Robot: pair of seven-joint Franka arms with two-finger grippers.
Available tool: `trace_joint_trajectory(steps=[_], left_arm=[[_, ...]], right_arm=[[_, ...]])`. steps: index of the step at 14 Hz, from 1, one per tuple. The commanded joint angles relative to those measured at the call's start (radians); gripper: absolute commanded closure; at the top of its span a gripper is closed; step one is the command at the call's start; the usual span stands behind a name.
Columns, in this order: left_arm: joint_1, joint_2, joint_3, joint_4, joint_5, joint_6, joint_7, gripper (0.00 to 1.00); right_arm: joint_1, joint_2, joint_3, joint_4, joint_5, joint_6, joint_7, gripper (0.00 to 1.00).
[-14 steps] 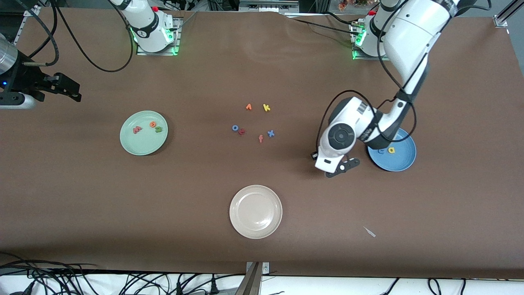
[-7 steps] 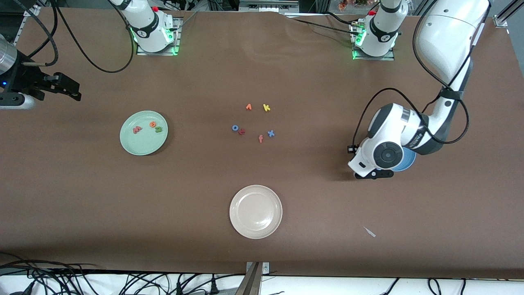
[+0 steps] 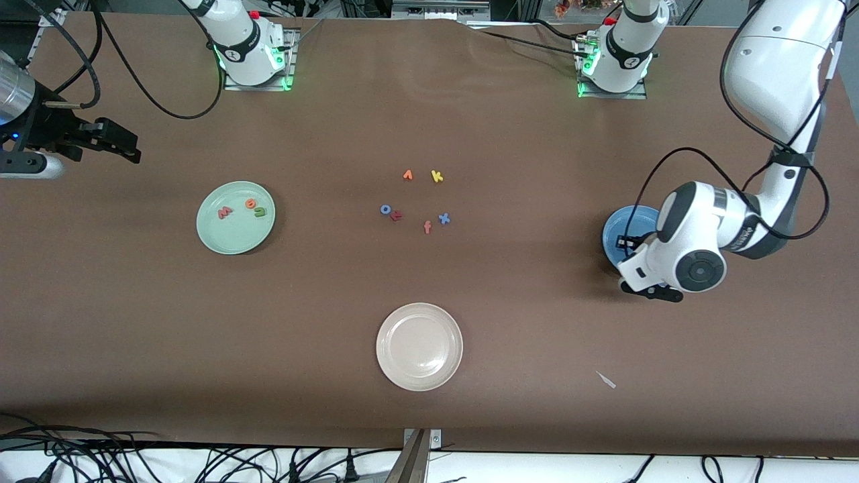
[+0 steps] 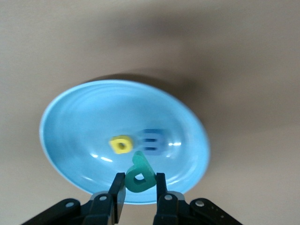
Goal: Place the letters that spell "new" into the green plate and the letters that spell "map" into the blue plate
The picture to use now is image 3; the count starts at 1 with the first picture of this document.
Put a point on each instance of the green plate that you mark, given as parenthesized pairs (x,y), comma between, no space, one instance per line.
(231,235)

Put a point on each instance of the beige plate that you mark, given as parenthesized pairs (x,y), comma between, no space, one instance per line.
(419,347)

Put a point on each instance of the aluminium frame rail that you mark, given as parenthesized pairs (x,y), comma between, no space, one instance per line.
(47,20)

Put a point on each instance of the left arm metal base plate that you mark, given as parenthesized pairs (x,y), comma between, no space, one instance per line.
(614,94)

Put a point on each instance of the orange background object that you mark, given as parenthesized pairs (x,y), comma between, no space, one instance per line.
(564,8)

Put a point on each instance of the metal frame beam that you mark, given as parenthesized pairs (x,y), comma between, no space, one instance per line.
(436,10)

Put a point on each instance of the brown table cover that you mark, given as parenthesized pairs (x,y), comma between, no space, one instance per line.
(429,114)

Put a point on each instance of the white paper scrap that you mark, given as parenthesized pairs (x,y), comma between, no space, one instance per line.
(606,380)

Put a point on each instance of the grey metal bar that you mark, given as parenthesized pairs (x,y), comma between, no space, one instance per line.
(409,466)

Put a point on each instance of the metal table bracket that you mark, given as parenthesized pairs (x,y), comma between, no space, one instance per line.
(435,439)

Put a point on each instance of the pink letter W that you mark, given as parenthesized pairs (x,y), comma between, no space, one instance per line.
(225,213)

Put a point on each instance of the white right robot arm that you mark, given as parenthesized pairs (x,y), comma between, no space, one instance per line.
(241,40)

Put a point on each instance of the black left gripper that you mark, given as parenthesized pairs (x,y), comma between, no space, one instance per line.
(631,242)

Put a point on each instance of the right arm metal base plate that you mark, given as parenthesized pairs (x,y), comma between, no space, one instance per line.
(258,86)

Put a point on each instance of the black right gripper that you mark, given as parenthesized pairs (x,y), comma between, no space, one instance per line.
(41,129)

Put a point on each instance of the blue plate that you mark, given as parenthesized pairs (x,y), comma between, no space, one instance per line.
(637,218)

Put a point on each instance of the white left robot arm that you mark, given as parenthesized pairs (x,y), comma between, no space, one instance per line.
(778,54)

